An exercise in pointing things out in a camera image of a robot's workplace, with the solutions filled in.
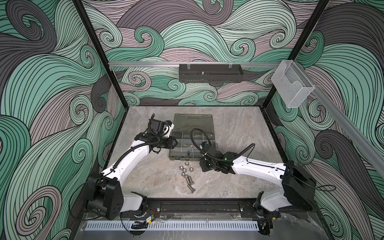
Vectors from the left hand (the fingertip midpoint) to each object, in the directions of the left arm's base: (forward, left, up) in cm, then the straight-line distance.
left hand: (175, 141), depth 83 cm
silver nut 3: (-10, -10, -15) cm, 21 cm away
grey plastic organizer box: (0, -8, +11) cm, 14 cm away
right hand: (-9, -15, -8) cm, 20 cm away
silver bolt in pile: (-17, -8, -13) cm, 23 cm away
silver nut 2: (-13, -5, -14) cm, 20 cm away
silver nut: (-10, -3, -15) cm, 18 cm away
